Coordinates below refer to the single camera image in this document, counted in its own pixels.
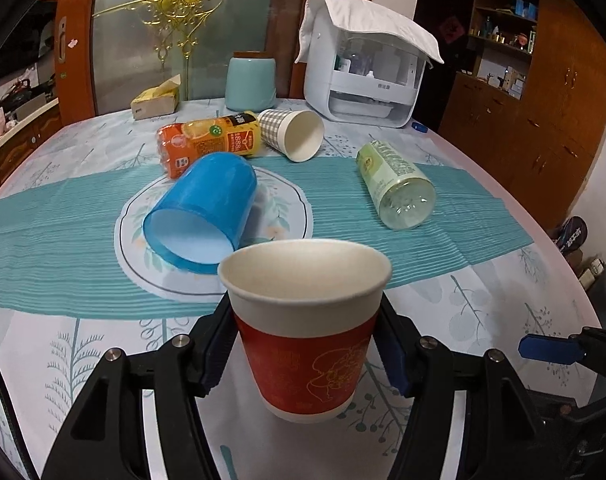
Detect glass door with gold ornament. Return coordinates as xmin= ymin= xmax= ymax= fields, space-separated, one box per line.
xmin=57 ymin=0 xmax=306 ymax=117

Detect orange juice bottle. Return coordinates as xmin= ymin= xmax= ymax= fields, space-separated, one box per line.
xmin=156 ymin=111 xmax=264 ymax=180

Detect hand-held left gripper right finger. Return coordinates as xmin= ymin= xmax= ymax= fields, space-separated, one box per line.
xmin=374 ymin=291 xmax=552 ymax=480

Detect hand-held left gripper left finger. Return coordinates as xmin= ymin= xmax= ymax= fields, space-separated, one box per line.
xmin=40 ymin=294 xmax=245 ymax=480

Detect checkered paper cup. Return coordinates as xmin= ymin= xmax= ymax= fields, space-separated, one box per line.
xmin=256 ymin=108 xmax=326 ymax=163

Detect teal table runner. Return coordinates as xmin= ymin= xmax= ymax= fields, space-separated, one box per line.
xmin=0 ymin=152 xmax=534 ymax=320

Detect wooden cabinet with shelves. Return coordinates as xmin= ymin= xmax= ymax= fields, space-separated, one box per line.
xmin=437 ymin=0 xmax=606 ymax=233

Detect green label clear bottle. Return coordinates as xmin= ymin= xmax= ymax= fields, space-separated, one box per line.
xmin=356 ymin=140 xmax=437 ymax=231

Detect blue plastic cup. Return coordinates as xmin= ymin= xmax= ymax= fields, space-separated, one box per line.
xmin=142 ymin=153 xmax=258 ymax=276

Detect round white floral placemat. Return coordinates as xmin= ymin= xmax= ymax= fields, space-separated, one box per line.
xmin=114 ymin=166 xmax=315 ymax=304

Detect yellow tissue box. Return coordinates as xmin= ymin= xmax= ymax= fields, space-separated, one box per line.
xmin=130 ymin=74 xmax=182 ymax=120

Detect wooden kitchen counter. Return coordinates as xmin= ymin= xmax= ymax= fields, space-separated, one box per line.
xmin=0 ymin=95 xmax=64 ymax=206

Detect red paper cup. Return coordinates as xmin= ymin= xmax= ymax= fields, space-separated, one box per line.
xmin=217 ymin=239 xmax=392 ymax=424

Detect teal canister with wooden lid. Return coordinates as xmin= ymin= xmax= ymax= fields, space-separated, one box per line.
xmin=224 ymin=50 xmax=278 ymax=113

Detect white countertop appliance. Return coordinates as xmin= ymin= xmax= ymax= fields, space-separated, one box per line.
xmin=303 ymin=24 xmax=430 ymax=129

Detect white cloth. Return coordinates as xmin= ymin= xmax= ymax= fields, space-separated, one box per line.
xmin=294 ymin=0 xmax=445 ymax=65

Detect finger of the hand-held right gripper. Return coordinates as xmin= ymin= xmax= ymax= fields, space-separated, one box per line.
xmin=525 ymin=366 xmax=606 ymax=480
xmin=518 ymin=326 xmax=606 ymax=367

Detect black racket bag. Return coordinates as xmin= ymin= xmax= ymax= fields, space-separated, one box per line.
xmin=552 ymin=215 xmax=589 ymax=254

